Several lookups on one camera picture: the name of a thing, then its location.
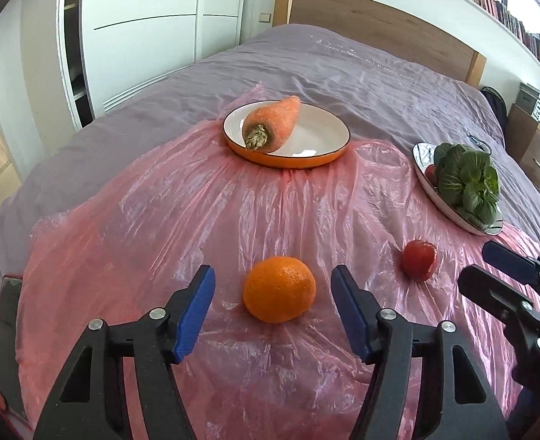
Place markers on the white wardrobe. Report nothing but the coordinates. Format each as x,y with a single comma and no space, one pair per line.
160,32

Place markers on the bok choy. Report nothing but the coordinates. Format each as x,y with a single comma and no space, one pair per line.
469,183

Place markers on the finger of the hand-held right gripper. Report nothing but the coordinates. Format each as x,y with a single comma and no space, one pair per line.
490,291
510,261

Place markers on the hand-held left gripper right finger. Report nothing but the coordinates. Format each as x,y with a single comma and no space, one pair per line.
354,316

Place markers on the white round plate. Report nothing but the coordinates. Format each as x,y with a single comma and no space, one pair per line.
423,156

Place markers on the wall switch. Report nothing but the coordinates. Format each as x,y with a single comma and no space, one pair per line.
265,17

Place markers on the orange rimmed oval dish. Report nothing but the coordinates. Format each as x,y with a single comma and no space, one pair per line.
316,137

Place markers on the pink plastic sheet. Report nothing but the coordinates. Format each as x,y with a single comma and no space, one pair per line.
183,220

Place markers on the wooden headboard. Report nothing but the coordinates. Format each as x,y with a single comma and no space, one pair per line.
380,23

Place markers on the black backpack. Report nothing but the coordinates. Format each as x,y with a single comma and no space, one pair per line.
496,114

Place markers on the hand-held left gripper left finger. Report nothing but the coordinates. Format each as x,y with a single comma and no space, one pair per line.
192,318

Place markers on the smartphone with red case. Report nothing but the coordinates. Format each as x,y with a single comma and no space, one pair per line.
10,330

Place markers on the carrot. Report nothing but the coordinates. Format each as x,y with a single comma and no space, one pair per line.
274,121

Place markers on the row of books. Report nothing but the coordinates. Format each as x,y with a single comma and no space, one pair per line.
494,4

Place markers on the large orange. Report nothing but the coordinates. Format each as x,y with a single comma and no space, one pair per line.
279,291

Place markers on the wooden dresser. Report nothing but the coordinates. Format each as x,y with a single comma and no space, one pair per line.
533,156

